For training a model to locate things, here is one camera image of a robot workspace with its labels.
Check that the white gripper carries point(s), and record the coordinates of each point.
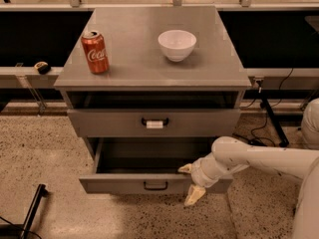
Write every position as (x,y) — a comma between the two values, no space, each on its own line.
(198,172)

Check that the grey drawer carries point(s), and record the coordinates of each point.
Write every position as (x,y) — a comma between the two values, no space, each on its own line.
(153,123)
(144,165)

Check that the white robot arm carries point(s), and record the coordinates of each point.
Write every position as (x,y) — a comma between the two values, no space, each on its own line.
(229,155)

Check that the grey drawer cabinet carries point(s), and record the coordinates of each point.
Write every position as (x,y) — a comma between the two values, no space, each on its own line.
(142,77)

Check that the grey top drawer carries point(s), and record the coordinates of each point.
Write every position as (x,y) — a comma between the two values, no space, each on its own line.
(153,123)

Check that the black stand pole right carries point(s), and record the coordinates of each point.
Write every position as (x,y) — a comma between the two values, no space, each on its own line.
(281,134)

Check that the white ceramic bowl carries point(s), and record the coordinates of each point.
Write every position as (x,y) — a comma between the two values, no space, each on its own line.
(176,45)

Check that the black stand leg left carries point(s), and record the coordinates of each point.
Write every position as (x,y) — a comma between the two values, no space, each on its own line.
(9,230)

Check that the red Coca-Cola can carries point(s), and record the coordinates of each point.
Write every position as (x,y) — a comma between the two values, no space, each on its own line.
(95,51)

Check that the black yellow tape measure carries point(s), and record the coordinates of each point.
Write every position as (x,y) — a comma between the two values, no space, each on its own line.
(42,68)

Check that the black power cable adapter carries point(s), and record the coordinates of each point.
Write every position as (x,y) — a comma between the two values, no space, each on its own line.
(258,140)

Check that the metal rail frame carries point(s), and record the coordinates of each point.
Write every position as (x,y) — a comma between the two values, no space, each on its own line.
(33,75)

